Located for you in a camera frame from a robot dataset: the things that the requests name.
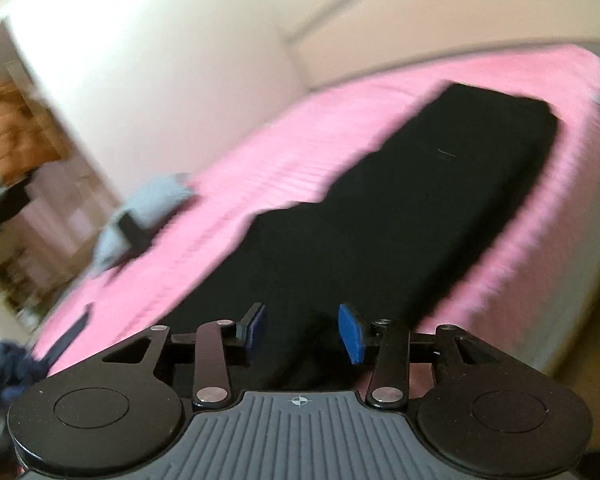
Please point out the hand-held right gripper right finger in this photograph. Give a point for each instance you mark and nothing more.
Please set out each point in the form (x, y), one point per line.
(352, 334)

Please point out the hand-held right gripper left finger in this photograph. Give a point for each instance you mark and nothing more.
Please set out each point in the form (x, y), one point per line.
(256, 329)

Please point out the black pants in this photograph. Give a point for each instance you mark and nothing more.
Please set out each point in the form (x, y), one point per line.
(405, 200)

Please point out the grey pillow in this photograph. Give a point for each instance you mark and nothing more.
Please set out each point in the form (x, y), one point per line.
(147, 200)

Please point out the pink blanket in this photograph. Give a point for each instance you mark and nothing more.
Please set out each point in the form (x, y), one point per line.
(305, 150)

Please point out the dark navy pants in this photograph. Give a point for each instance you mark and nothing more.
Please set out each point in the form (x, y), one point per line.
(69, 337)

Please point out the pink curtain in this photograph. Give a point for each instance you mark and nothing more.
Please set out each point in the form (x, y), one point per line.
(65, 210)

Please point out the navy blue garment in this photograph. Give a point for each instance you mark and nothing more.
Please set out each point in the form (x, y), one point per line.
(2, 375)

